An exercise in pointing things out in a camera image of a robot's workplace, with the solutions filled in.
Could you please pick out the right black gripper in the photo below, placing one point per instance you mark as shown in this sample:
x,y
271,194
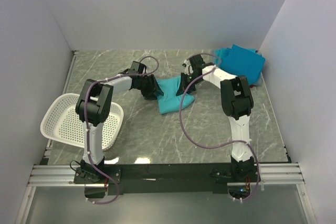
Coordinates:
x,y
184,88

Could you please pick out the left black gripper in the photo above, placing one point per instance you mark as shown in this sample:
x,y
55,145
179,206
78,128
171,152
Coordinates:
x,y
153,88

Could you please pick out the turquoise t shirt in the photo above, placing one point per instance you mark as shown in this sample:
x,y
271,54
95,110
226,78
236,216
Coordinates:
x,y
222,52
169,102

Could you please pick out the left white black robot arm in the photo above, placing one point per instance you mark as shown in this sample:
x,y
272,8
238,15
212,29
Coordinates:
x,y
93,108

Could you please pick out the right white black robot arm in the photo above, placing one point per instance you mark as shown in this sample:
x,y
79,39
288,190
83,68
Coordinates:
x,y
237,103

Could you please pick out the folded turquoise t shirt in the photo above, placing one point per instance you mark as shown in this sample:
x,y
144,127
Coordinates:
x,y
222,52

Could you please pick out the folded blue t shirt top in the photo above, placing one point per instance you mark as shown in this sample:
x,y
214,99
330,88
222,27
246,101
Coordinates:
x,y
243,62

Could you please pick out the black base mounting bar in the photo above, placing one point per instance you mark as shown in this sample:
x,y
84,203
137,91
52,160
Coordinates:
x,y
166,178

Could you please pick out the white perforated plastic basket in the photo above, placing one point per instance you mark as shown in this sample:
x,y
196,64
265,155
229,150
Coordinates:
x,y
62,124

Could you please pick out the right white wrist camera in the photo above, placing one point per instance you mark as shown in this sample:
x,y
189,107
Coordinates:
x,y
187,67

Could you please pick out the aluminium frame rail front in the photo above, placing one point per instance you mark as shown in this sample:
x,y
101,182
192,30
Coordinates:
x,y
63,175

